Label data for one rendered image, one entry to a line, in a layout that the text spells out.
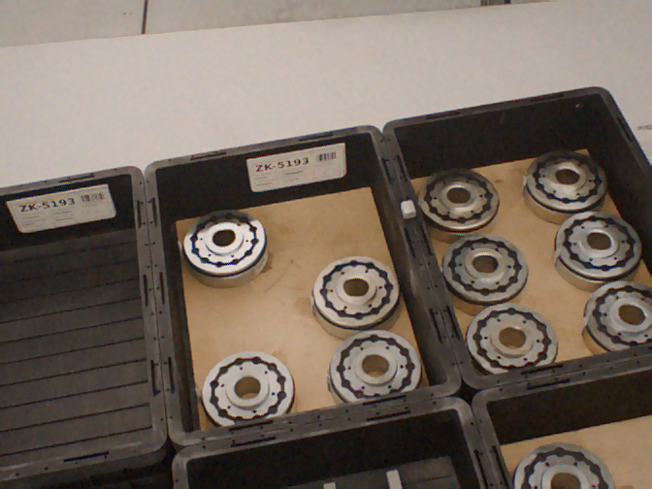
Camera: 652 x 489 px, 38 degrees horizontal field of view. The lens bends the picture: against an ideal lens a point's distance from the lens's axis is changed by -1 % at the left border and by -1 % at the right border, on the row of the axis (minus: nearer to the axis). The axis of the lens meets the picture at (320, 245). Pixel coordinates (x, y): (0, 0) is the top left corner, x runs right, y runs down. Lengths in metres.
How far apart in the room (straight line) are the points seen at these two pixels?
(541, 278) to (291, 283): 0.31
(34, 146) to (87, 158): 0.10
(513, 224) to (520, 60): 0.49
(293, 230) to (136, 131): 0.45
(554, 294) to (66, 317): 0.59
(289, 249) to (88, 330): 0.27
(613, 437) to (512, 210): 0.33
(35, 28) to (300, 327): 2.06
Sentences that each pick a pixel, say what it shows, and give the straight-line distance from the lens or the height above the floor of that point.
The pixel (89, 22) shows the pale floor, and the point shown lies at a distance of 3.03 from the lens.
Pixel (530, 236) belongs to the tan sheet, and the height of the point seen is 0.83.
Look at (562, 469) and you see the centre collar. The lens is 1.02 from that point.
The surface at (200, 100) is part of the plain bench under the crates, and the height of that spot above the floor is 0.70.
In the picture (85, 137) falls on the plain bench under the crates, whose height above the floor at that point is 0.70.
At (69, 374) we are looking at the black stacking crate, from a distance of 1.17.
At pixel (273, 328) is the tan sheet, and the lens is 1.15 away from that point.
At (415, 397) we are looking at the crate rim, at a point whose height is 0.93.
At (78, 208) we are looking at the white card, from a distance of 1.24.
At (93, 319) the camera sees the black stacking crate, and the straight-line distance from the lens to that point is 1.20.
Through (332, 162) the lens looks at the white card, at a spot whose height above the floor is 0.89.
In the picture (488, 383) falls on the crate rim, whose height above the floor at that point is 0.93.
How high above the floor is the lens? 1.78
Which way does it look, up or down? 51 degrees down
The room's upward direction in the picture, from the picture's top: 5 degrees counter-clockwise
